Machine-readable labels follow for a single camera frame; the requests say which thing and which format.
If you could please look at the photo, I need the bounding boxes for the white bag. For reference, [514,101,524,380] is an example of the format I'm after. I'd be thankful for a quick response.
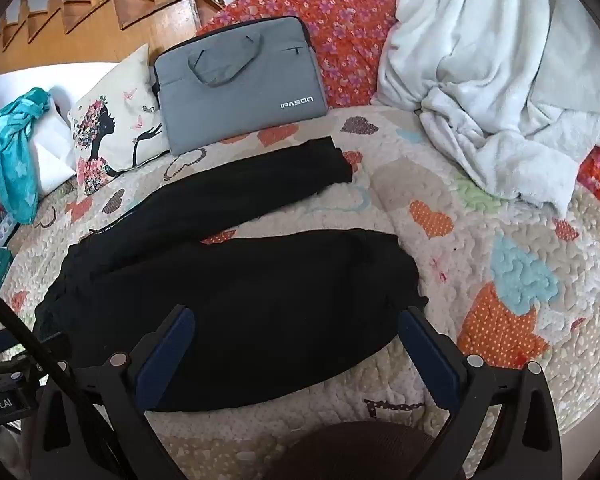
[30,85,78,196]

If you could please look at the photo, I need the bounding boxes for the black cable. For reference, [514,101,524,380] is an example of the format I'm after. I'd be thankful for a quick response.
[0,280,121,480]

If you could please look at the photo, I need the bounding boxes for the red floral quilt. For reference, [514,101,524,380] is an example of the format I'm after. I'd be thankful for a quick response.
[195,0,600,211]

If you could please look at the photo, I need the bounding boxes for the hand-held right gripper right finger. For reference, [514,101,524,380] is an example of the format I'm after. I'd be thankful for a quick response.
[397,305,563,480]

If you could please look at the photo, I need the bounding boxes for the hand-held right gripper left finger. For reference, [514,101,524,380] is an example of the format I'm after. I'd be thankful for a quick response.
[30,305,196,480]

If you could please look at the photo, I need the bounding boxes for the heart patterned quilt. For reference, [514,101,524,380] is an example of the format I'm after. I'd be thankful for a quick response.
[0,105,600,480]

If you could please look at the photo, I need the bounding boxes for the white tray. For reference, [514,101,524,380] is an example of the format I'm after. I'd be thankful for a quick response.
[0,212,21,251]

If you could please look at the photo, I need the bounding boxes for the printed cushion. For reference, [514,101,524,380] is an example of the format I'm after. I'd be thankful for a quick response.
[67,43,172,198]

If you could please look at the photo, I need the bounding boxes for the teal cloth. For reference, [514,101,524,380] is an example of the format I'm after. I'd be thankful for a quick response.
[0,87,53,226]

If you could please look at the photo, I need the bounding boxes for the wooden staircase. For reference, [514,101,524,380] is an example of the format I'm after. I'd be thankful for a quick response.
[0,0,381,71]

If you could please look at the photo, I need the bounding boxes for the grey laptop bag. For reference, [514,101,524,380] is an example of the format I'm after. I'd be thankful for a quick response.
[152,16,330,157]

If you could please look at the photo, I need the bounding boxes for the dark brown cloth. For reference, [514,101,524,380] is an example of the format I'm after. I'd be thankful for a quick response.
[275,420,436,480]

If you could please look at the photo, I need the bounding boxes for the white fleece blanket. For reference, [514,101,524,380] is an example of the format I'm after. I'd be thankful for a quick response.
[372,0,600,218]

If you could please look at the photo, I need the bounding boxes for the black pants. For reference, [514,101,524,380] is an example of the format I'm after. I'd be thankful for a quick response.
[32,135,428,413]

